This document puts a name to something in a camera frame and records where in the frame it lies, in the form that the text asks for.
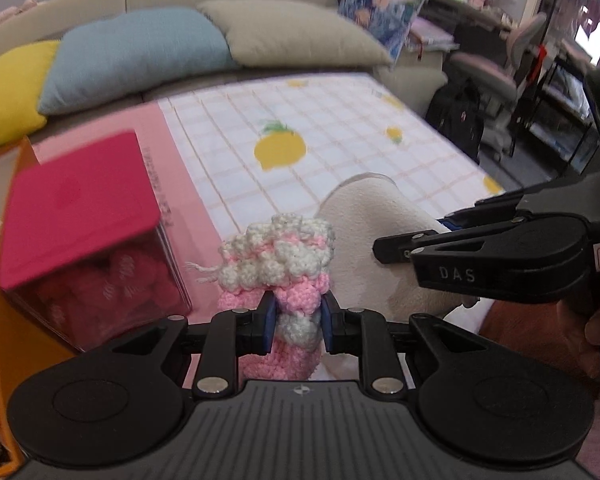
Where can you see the clear box with red lid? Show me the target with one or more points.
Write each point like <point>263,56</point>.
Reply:
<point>80,200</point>

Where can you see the pink and white crochet item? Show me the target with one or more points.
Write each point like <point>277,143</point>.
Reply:
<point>290,260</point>

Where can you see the pink office chair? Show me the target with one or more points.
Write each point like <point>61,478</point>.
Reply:
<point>485,75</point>

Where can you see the orange box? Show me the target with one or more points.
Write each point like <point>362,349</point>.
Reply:
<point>15,330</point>

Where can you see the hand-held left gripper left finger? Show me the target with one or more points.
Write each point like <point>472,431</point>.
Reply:
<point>267,324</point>

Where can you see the lemon print checked blanket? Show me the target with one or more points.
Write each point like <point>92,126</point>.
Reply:
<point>340,125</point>

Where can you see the beige pillow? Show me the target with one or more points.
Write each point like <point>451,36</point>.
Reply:
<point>300,35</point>

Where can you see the yellow pillow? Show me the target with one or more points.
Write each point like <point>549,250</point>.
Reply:
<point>10,90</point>

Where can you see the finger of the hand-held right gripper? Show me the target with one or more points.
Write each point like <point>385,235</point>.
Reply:
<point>520,205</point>
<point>480,265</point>

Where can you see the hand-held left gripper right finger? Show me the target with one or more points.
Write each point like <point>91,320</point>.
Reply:
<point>329,327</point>

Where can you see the cream plush cloth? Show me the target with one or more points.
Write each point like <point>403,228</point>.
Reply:
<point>375,225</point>

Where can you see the black backpack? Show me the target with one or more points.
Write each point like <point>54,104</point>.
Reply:
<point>457,115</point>

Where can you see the pile of papers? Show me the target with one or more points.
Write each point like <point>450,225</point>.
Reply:
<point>432,35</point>

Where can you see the cluttered desk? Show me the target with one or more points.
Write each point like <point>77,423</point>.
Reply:
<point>470,15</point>

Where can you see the light blue pillow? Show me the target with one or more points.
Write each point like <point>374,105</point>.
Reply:
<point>135,55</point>

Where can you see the blue cartoon print cushion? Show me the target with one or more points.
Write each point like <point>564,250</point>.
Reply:
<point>380,7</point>

